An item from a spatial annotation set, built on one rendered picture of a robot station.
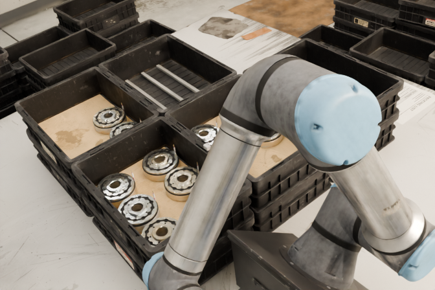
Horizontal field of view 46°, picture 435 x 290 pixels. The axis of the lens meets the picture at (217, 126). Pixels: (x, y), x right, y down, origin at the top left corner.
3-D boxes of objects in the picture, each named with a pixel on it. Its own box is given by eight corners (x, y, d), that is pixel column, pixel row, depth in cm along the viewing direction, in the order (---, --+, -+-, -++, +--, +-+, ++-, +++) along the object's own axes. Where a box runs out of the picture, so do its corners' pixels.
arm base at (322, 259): (358, 287, 115) (379, 249, 113) (333, 294, 103) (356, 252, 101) (305, 249, 123) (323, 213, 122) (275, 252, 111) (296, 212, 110)
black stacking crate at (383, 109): (401, 113, 156) (406, 82, 149) (336, 160, 143) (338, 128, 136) (305, 66, 182) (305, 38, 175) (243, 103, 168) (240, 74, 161)
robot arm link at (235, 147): (235, 29, 83) (123, 283, 91) (276, 46, 75) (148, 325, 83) (283, 52, 90) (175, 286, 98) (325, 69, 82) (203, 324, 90)
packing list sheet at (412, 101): (442, 95, 179) (443, 94, 179) (406, 126, 168) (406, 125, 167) (363, 64, 199) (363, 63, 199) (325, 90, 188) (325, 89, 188)
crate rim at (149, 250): (255, 191, 123) (255, 184, 122) (153, 262, 110) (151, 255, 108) (162, 120, 149) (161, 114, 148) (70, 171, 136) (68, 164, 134)
